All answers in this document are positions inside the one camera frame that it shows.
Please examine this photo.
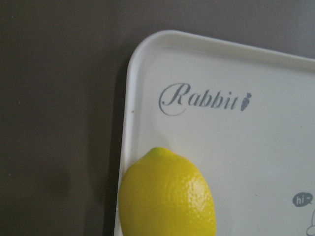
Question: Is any cream rabbit tray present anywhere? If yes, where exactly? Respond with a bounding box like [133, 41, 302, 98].
[120, 30, 315, 236]

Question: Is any yellow lemon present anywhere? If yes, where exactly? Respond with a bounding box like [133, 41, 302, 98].
[118, 147, 216, 236]

